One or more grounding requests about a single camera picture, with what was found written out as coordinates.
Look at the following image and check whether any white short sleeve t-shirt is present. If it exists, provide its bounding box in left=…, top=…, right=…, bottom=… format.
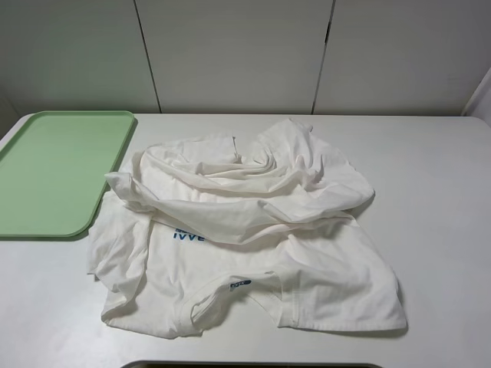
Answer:
left=87, top=120, right=407, bottom=339

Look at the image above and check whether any light green plastic tray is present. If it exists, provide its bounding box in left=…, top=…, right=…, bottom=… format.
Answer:
left=1, top=111, right=135, bottom=238

